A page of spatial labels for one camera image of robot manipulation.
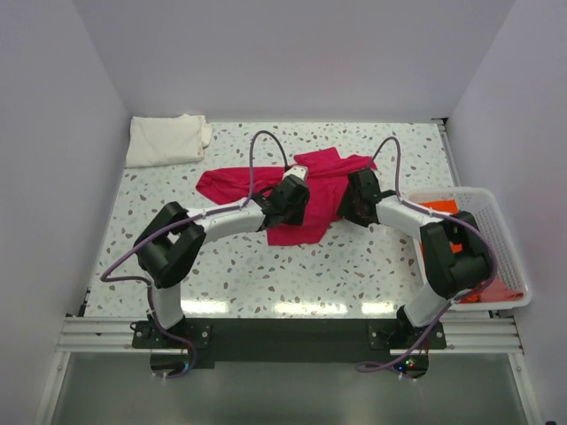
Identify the white plastic laundry basket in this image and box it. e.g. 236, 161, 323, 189
407, 187, 532, 312

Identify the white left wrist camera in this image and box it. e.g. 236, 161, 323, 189
284, 165, 308, 181

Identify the magenta t shirt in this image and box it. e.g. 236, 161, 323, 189
196, 148, 370, 246

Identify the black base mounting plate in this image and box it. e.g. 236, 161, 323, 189
130, 318, 447, 378

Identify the aluminium rail frame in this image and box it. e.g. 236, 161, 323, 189
36, 122, 541, 424

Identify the orange t shirt in basket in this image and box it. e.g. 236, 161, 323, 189
419, 199, 460, 217

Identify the pink t shirt in basket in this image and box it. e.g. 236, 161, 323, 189
459, 277, 524, 304

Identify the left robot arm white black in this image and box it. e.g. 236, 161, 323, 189
135, 166, 310, 347

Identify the folded cream t shirt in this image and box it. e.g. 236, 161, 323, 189
125, 114, 213, 168

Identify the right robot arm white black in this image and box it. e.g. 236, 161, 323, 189
338, 168, 494, 348

